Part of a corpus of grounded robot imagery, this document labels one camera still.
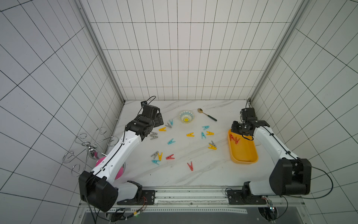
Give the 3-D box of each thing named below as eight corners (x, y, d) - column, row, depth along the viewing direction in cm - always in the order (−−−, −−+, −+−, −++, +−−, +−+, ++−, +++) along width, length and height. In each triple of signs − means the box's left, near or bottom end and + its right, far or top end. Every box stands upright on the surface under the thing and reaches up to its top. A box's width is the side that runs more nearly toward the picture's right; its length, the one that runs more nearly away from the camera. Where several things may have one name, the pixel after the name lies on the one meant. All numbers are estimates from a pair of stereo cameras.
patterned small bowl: (179, 123, 107) (179, 120, 103) (179, 113, 113) (179, 110, 110) (194, 123, 107) (194, 120, 103) (193, 113, 113) (193, 110, 110)
